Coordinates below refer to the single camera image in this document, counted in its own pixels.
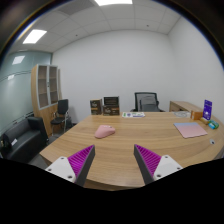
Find white green leaflet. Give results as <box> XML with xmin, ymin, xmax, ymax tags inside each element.
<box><xmin>122</xmin><ymin>112</ymin><xmax>145</xmax><ymax>118</ymax></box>

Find black leather sofa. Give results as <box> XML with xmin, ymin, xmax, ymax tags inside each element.
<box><xmin>0</xmin><ymin>117</ymin><xmax>48</xmax><ymax>163</ymax></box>

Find green teal small pack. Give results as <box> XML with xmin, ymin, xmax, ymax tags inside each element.
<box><xmin>208</xmin><ymin>120</ymin><xmax>219</xmax><ymax>129</ymax></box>

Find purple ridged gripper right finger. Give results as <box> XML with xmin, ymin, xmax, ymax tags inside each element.
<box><xmin>134</xmin><ymin>144</ymin><xmax>182</xmax><ymax>185</ymax></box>

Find wooden side desk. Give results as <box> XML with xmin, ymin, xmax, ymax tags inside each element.
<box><xmin>169</xmin><ymin>101</ymin><xmax>202</xmax><ymax>112</ymax></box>

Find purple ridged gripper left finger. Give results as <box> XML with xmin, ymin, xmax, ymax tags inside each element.
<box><xmin>46</xmin><ymin>145</ymin><xmax>95</xmax><ymax>187</ymax></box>

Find pink mouse pad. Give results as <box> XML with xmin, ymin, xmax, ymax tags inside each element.
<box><xmin>174</xmin><ymin>122</ymin><xmax>207</xmax><ymax>138</ymax></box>

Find pink computer mouse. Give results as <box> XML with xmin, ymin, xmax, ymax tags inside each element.
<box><xmin>95</xmin><ymin>125</ymin><xmax>115</xmax><ymax>139</ymax></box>

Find orange small box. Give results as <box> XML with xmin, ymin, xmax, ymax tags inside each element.
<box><xmin>191</xmin><ymin>111</ymin><xmax>203</xmax><ymax>120</ymax></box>

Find small dark brown box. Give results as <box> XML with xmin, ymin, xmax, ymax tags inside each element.
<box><xmin>90</xmin><ymin>99</ymin><xmax>102</xmax><ymax>115</ymax></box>

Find black mesh office chair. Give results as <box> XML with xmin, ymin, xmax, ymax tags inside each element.
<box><xmin>132</xmin><ymin>92</ymin><xmax>162</xmax><ymax>112</ymax></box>

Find wooden glass-door cabinet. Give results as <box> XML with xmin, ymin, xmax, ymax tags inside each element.
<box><xmin>31</xmin><ymin>64</ymin><xmax>59</xmax><ymax>136</ymax></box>

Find black visitor chair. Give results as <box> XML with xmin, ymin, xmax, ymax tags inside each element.
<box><xmin>51</xmin><ymin>99</ymin><xmax>72</xmax><ymax>130</ymax></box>

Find large dark brown box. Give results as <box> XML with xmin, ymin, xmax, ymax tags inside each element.
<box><xmin>103</xmin><ymin>96</ymin><xmax>120</xmax><ymax>116</ymax></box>

